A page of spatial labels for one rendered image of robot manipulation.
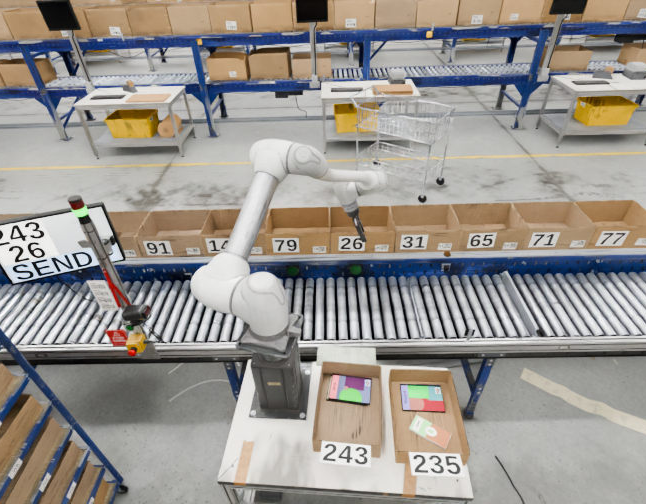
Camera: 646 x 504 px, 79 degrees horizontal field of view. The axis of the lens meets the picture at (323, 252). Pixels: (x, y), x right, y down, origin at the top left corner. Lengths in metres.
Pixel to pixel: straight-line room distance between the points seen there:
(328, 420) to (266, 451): 0.29
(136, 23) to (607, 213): 6.24
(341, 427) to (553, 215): 1.98
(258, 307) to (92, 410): 2.01
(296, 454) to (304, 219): 1.46
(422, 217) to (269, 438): 1.65
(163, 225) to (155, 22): 4.48
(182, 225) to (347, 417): 1.68
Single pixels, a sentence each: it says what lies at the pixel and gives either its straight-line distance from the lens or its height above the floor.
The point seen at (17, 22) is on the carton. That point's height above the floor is 1.60.
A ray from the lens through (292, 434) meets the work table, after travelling 1.89.
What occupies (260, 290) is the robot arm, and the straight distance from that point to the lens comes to 1.40.
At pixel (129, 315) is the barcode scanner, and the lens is 2.08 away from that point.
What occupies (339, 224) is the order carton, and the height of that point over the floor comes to 0.91.
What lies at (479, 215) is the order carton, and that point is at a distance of 2.83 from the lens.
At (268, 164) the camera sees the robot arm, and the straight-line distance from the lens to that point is 1.68.
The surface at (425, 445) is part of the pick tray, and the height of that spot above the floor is 0.76.
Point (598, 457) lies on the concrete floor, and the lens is 3.07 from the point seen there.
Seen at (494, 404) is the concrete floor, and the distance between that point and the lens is 3.00.
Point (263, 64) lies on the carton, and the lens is 6.42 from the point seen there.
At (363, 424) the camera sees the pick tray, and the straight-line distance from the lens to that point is 1.89.
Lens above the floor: 2.43
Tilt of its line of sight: 39 degrees down
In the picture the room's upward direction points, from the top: 2 degrees counter-clockwise
